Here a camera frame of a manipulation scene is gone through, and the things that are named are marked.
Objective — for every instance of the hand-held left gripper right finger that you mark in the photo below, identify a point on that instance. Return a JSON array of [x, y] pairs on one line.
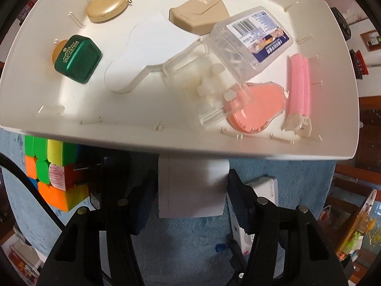
[[238, 196]]

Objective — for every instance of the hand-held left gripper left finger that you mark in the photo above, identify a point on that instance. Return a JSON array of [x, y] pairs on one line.
[[145, 196]]

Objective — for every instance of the white plastic storage bin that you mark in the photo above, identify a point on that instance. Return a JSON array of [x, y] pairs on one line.
[[125, 110]]

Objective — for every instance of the pink correction tape dispenser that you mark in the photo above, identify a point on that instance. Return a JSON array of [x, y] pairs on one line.
[[259, 107]]

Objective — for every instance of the white plastic stand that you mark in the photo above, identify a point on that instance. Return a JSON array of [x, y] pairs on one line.
[[143, 50]]

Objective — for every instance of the green bottle with gold cap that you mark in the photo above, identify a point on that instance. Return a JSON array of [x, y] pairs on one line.
[[77, 59]]

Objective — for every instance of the clear labelled plastic box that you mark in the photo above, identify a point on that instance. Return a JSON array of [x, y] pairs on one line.
[[256, 32]]

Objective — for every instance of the gold oval tape measure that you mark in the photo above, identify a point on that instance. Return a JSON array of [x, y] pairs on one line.
[[107, 6]]

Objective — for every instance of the blue plush blanket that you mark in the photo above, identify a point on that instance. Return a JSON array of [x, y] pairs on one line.
[[184, 244]]

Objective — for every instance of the colourful puzzle cube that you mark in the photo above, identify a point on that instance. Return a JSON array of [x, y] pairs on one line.
[[56, 155]]

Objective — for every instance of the stack of books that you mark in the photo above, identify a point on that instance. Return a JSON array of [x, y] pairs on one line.
[[20, 259]]

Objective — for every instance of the dark jar with red lid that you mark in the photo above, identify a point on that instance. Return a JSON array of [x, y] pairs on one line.
[[359, 64]]

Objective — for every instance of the beige plastic holder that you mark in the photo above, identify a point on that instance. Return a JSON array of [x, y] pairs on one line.
[[196, 15]]

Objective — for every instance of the black air fryer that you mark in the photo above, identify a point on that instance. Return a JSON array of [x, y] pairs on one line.
[[340, 22]]

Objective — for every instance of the wooden picture frame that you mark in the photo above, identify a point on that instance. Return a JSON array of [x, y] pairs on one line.
[[370, 40]]

